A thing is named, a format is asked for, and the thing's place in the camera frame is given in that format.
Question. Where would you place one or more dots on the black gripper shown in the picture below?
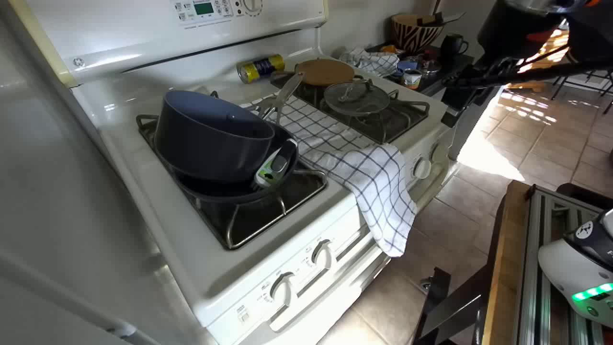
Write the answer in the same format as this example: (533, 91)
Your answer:
(523, 35)

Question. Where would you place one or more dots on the dark blue cooking pot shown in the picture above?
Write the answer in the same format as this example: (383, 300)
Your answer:
(211, 137)

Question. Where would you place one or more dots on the black mug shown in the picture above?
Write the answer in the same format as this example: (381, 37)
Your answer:
(452, 49)

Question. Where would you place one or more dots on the dark side table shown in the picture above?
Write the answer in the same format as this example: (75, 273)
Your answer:
(433, 80)

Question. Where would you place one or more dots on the small white jar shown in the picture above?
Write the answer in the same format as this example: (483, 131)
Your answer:
(412, 80)

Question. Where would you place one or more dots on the black metal chair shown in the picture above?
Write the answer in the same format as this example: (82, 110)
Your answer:
(594, 83)

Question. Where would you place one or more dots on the zebra patterned bowl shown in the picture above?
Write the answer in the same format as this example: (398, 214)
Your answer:
(414, 32)

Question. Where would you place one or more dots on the white stove knob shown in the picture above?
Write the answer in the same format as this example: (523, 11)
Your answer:
(439, 152)
(320, 252)
(421, 168)
(282, 287)

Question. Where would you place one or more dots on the black burner grate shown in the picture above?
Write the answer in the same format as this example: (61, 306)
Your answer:
(398, 126)
(255, 223)

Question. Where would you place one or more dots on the white crumpled bag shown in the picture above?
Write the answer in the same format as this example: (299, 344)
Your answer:
(375, 62)

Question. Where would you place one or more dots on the white blue checkered dish towel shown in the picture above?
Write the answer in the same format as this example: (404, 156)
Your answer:
(375, 193)

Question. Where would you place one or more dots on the wooden board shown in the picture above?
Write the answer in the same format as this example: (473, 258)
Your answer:
(504, 269)

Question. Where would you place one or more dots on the yellow blue spray can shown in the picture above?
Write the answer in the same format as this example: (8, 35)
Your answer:
(261, 68)

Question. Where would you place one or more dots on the green white dish brush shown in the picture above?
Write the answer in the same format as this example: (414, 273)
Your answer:
(272, 168)

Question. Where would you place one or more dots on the white gas stove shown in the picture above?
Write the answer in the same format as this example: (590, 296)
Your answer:
(126, 32)

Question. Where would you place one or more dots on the white refrigerator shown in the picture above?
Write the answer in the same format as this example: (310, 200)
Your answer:
(50, 193)

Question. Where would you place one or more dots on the aluminium profile frame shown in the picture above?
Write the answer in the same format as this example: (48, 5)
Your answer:
(533, 269)

